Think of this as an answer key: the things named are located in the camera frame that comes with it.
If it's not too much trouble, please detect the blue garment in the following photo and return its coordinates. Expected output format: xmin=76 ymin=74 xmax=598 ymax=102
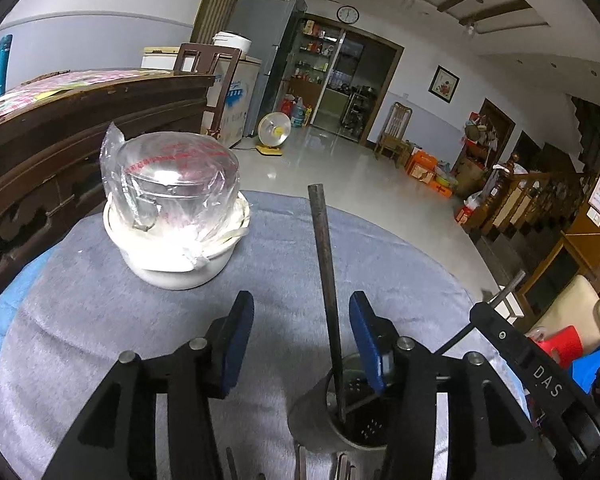
xmin=571 ymin=349 xmax=600 ymax=397

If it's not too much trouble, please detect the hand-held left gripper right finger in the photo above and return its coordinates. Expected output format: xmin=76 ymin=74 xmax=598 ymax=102
xmin=349 ymin=291 xmax=563 ymax=480

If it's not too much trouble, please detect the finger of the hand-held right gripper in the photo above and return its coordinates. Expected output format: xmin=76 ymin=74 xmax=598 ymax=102
xmin=470 ymin=301 xmax=590 ymax=409

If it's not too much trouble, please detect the framed wall picture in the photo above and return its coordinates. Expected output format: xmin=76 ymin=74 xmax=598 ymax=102
xmin=427 ymin=65 xmax=461 ymax=105

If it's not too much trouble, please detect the metal kitchen rack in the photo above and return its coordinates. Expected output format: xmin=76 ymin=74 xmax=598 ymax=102
xmin=341 ymin=85 xmax=379 ymax=139

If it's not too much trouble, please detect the grey perforated metal utensil holder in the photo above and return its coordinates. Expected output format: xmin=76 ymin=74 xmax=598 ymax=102
xmin=288 ymin=354 xmax=397 ymax=454

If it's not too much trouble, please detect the grey refrigerator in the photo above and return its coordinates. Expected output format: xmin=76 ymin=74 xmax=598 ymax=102
xmin=224 ymin=0 xmax=307 ymax=137

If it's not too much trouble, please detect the white chest freezer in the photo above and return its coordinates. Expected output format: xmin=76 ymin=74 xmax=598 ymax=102
xmin=141 ymin=46 xmax=262 ymax=149

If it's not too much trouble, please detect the pantry shelf with bottles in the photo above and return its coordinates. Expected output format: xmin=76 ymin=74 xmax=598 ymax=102
xmin=294 ymin=17 xmax=342 ymax=87

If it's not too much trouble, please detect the orange cardboard box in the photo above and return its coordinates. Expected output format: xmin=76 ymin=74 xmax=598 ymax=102
xmin=405 ymin=152 xmax=439 ymax=182
xmin=426 ymin=174 xmax=457 ymax=199

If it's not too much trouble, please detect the yellow floor fan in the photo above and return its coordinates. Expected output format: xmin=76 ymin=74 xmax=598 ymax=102
xmin=255 ymin=112 xmax=293 ymax=157

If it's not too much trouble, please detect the light wooden chair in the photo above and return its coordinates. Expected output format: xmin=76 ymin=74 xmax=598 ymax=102
xmin=374 ymin=102 xmax=414 ymax=167

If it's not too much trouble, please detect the steel pot in plastic bag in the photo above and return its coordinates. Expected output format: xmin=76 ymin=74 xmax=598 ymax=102
xmin=99 ymin=121 xmax=242 ymax=243

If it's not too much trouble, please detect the floral cloth on sideboard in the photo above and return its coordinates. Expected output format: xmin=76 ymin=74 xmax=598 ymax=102
xmin=0 ymin=68 xmax=173 ymax=128

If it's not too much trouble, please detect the long grey metal utensil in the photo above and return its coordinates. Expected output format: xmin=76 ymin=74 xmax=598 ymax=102
xmin=307 ymin=184 xmax=348 ymax=423

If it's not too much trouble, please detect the cream cushion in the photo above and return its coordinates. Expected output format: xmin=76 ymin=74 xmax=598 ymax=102
xmin=529 ymin=274 xmax=600 ymax=342

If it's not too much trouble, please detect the blue bottle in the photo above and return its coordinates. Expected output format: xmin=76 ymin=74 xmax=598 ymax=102
xmin=0 ymin=34 xmax=14 ymax=97

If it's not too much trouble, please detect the carved dark wooden sideboard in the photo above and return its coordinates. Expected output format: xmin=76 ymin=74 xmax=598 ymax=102
xmin=0 ymin=72 xmax=216 ymax=321

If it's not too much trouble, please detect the red plastic stool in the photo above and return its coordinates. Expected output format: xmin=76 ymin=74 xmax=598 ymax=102
xmin=536 ymin=324 xmax=584 ymax=367

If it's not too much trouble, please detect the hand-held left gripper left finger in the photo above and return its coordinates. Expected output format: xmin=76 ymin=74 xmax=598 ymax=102
xmin=42 ymin=290 xmax=256 ymax=480

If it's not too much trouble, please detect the blue cloth under table cloth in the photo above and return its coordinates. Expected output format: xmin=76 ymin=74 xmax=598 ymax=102
xmin=0 ymin=246 xmax=57 ymax=413

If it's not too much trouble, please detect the white bowl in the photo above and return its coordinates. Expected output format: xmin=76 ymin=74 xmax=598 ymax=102
xmin=103 ymin=199 xmax=251 ymax=291

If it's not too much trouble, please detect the dark wooden chair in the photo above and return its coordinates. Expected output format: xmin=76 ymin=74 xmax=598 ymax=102
xmin=173 ymin=42 xmax=244 ymax=113

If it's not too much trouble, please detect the grey table cloth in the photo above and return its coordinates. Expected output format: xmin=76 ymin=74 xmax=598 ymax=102
xmin=0 ymin=190 xmax=531 ymax=480

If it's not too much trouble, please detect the wooden stair railing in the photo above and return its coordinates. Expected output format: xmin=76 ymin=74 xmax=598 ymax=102
xmin=471 ymin=157 xmax=588 ymax=243

